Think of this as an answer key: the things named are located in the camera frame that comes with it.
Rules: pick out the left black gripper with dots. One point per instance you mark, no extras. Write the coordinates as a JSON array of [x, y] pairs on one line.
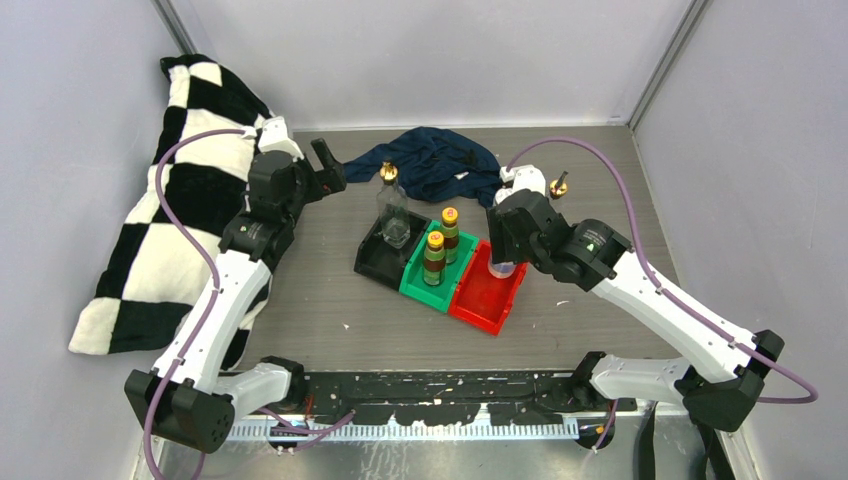
[[326, 181]]

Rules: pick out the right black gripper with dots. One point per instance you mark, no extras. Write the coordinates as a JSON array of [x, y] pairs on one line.
[[502, 248]]

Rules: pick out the spice jar plain lid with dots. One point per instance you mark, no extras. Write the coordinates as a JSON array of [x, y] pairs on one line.
[[502, 270]]

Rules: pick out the clear glass cruet gold spout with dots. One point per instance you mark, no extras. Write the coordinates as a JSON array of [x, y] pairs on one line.
[[392, 203]]

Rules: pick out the sauce bottle yellow cap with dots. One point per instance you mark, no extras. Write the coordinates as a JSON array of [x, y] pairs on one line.
[[450, 231], [434, 259]]

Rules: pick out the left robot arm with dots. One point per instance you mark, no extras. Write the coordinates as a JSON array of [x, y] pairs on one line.
[[183, 398]]

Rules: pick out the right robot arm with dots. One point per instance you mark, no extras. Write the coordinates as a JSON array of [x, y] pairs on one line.
[[720, 371]]

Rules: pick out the brown oil cruet gold spout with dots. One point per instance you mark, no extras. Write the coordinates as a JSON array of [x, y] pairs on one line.
[[558, 187]]

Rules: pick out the red plastic bin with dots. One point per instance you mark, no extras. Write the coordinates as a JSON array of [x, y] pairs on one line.
[[482, 300]]

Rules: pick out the black plastic bin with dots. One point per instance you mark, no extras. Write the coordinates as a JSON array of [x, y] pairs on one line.
[[383, 263]]

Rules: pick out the dark blue shorts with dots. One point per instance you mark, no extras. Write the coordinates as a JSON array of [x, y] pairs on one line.
[[435, 165]]

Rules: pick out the black white checkered blanket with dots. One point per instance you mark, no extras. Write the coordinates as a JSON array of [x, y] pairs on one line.
[[155, 274]]

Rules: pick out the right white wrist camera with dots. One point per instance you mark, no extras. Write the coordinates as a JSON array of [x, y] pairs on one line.
[[525, 177]]

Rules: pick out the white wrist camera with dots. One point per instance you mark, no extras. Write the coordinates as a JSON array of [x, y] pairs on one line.
[[275, 136], [525, 177]]

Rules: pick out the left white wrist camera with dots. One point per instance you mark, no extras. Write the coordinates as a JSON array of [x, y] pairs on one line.
[[275, 136]]

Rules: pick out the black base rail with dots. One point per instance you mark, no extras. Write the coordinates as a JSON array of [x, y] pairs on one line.
[[443, 398]]

